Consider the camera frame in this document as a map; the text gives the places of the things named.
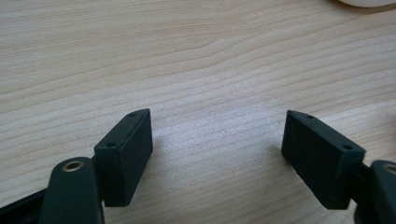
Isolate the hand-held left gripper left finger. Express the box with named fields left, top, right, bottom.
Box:
left=93, top=107, right=154, bottom=208

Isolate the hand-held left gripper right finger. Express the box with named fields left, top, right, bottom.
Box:
left=280, top=109, right=367, bottom=211

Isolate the white plastic storage bin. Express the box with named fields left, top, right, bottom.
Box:
left=338, top=0, right=396, bottom=8

